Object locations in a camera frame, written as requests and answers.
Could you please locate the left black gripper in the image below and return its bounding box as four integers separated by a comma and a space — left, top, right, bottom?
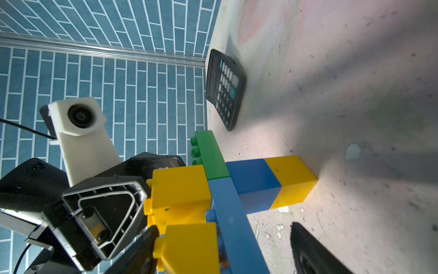
1, 153, 184, 271

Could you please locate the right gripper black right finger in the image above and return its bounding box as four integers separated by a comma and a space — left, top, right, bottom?
290, 222, 352, 274

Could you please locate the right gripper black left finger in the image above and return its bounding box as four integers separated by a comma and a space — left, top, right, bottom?
106, 226, 159, 274

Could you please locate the yellow lego brick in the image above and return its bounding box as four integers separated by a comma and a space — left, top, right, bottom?
153, 223, 220, 274
144, 165, 212, 235
265, 155, 318, 209

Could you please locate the light blue long lego brick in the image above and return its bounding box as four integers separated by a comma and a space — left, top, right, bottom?
205, 177, 269, 274

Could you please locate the dark green long lego brick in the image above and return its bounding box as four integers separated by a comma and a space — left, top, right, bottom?
190, 130, 230, 180

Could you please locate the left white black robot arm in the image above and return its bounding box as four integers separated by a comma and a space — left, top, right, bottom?
1, 153, 184, 274

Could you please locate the black desk calculator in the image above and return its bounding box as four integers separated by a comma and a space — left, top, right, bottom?
206, 49, 246, 131

